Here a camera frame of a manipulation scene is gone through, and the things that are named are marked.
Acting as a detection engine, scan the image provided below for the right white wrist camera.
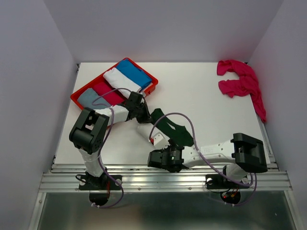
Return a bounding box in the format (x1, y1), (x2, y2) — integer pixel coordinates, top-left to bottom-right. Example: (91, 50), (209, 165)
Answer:
(150, 132), (170, 149)

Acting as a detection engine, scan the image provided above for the magenta crumpled t-shirt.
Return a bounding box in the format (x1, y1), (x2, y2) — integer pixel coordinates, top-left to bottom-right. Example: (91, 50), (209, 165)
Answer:
(216, 59), (267, 123)

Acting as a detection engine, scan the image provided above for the magenta rolled t-shirt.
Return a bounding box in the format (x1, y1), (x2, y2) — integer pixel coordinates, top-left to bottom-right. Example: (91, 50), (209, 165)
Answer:
(93, 82), (125, 105)

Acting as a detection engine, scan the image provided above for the grey rolled t-shirt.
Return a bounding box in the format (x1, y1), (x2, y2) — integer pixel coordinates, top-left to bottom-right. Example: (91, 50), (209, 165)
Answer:
(77, 88), (111, 110)

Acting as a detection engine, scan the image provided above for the white rolled t-shirt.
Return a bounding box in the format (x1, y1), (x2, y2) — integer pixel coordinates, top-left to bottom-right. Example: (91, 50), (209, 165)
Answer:
(103, 68), (141, 92)

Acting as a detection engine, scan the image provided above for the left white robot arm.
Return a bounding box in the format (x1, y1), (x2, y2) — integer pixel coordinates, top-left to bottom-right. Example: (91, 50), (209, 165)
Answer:
(69, 92), (152, 189)

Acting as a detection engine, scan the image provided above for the red plastic tray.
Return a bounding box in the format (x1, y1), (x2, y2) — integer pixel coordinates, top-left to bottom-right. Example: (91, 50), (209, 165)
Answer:
(71, 58), (158, 109)

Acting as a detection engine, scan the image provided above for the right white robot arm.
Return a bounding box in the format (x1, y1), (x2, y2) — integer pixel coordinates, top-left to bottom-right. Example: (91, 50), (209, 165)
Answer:
(147, 133), (268, 187)

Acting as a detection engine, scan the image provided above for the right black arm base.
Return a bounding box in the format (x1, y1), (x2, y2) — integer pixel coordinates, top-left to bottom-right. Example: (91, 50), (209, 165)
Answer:
(205, 174), (248, 191)

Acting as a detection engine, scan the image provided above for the blue rolled t-shirt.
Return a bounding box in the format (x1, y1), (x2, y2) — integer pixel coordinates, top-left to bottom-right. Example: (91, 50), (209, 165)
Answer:
(116, 59), (152, 90)

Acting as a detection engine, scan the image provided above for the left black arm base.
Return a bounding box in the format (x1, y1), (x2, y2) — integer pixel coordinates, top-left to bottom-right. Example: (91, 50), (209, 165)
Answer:
(75, 172), (120, 191)

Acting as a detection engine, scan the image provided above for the cream and green t-shirt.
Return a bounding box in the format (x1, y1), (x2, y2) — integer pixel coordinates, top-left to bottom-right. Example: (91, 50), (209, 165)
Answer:
(136, 108), (194, 147)

